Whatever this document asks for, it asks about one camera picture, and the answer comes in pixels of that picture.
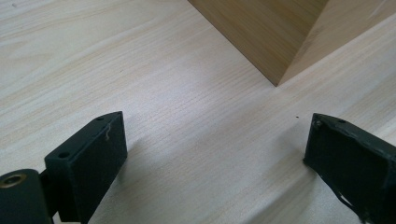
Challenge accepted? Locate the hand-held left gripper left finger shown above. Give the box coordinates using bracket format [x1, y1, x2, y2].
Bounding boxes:
[44, 110, 129, 224]

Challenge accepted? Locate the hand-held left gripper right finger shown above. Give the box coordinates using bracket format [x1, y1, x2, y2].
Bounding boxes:
[303, 112, 396, 224]

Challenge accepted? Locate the light wooden box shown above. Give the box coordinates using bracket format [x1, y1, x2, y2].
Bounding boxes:
[187, 0, 396, 88]

